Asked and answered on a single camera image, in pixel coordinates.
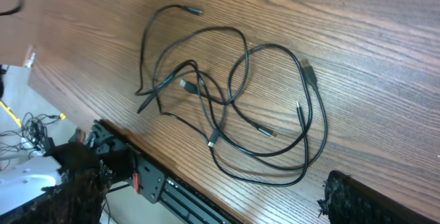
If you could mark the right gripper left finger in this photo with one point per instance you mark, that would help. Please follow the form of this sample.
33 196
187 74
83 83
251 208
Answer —
35 192

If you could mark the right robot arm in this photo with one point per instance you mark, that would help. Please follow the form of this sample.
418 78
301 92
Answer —
69 184

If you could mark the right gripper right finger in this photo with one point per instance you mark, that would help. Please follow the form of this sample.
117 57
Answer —
347 200

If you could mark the floor cable clutter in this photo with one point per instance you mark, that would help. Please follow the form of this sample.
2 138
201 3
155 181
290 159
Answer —
33 134

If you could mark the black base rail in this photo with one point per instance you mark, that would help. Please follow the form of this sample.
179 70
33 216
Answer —
122 160

